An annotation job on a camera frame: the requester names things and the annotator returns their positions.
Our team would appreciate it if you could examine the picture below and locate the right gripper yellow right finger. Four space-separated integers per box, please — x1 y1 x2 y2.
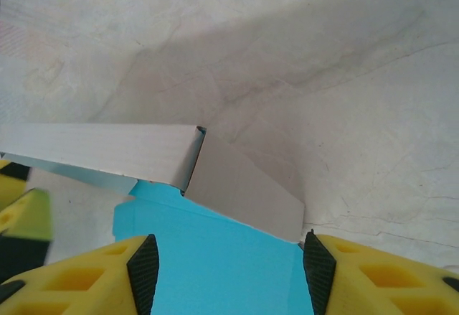
303 231 459 315

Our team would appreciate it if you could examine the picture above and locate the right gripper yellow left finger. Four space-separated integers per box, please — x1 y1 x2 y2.
0 233 161 315

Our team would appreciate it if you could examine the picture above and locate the teal and white paper box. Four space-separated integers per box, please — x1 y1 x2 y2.
0 123 311 315

